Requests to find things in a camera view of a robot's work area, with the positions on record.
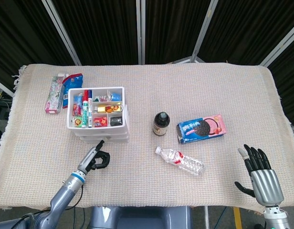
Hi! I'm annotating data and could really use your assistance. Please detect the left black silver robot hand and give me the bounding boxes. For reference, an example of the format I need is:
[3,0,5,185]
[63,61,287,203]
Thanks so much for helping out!
[77,139,111,173]

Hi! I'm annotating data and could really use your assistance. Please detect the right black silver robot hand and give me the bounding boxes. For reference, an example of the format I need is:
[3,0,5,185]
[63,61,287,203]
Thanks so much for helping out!
[234,144,285,206]

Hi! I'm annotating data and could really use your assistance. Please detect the white drawer organizer box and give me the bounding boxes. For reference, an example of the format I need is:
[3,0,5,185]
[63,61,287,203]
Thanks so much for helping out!
[66,86,130,144]

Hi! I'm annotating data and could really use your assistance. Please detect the clear plastic storage bin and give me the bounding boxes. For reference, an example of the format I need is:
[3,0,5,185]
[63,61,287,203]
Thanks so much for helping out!
[80,135,129,144]

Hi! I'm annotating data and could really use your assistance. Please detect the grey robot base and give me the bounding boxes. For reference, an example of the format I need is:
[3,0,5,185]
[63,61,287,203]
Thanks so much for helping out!
[89,206,193,229]

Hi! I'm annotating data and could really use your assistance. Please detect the pink floral carton box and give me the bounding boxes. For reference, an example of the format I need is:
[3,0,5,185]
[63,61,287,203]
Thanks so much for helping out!
[44,73,68,114]

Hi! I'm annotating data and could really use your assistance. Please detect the Oreo cookie package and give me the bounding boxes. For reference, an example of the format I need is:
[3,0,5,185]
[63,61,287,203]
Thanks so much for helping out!
[177,114,228,145]

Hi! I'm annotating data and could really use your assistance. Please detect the red candy packets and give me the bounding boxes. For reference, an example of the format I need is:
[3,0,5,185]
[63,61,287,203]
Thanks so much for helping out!
[93,116,108,128]

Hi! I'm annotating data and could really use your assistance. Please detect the red cap green marker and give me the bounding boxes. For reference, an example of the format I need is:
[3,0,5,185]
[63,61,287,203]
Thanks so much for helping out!
[82,90,90,128]

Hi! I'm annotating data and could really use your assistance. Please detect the blue cap white marker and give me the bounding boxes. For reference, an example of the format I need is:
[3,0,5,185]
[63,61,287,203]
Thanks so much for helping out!
[88,90,94,128]

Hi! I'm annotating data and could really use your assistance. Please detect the blue red candy pack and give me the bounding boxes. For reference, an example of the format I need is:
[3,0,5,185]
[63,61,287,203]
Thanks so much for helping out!
[73,94,84,117]

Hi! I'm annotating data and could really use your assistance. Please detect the white table leg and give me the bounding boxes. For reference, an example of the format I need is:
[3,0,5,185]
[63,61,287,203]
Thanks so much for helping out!
[204,206,211,229]

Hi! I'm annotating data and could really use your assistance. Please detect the dark brown tea bottle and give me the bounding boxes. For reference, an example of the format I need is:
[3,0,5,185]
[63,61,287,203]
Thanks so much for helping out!
[152,111,170,137]

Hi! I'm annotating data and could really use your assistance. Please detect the beige woven tablecloth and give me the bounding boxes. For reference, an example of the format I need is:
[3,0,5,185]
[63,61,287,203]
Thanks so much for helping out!
[0,62,294,212]

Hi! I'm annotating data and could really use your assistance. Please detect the blue snack bag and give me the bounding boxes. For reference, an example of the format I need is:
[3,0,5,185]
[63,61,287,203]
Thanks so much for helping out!
[62,73,84,109]

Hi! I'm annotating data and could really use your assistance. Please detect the clear plastic water bottle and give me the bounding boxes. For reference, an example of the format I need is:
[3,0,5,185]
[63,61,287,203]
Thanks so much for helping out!
[155,146,207,177]

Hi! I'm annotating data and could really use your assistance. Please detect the black folding screen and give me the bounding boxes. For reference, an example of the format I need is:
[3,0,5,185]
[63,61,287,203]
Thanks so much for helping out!
[0,0,294,127]

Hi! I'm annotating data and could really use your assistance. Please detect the black cable bundle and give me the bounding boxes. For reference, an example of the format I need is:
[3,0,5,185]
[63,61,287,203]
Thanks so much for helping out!
[0,87,13,120]

